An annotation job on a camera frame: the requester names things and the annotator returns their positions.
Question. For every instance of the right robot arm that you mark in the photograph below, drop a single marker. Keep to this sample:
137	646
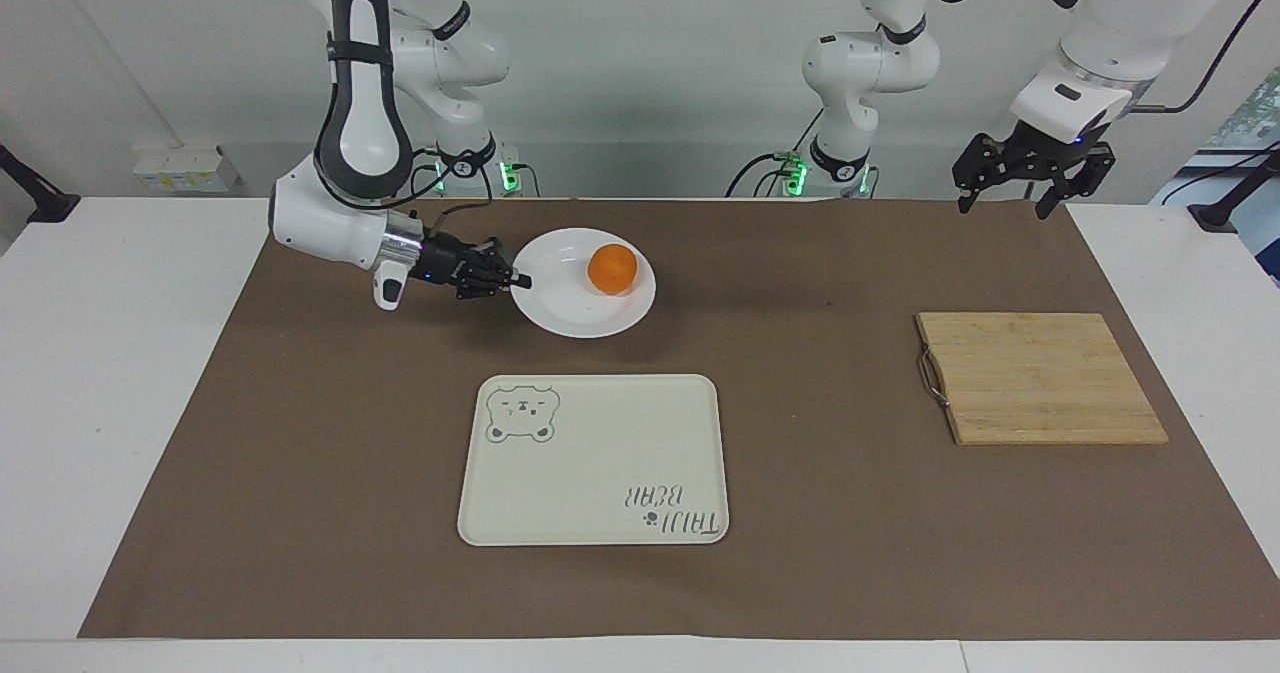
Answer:
362	123

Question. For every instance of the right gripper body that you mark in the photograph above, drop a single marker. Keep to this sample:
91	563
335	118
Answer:
443	261

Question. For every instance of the orange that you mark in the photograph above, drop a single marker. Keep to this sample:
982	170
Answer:
612	269

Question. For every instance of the wooden cutting board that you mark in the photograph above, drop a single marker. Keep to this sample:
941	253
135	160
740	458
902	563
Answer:
1040	378

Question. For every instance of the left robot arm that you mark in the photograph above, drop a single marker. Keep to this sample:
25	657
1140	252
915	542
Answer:
1100	23

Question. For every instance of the cream tray with bear print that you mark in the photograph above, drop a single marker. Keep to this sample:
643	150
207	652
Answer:
600	453

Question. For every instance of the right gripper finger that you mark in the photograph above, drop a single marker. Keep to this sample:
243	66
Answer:
490	255
492	284

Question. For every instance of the white round plate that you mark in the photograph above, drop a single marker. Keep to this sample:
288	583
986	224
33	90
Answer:
560	303

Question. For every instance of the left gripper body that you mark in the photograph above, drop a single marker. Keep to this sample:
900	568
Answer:
1045	153

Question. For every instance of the black stand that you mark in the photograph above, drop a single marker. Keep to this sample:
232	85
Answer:
35	198
1235	198

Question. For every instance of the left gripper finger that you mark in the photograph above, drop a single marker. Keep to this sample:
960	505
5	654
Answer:
975	168
1085	175

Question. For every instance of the white power strip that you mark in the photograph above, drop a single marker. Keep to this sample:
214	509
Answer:
185	168

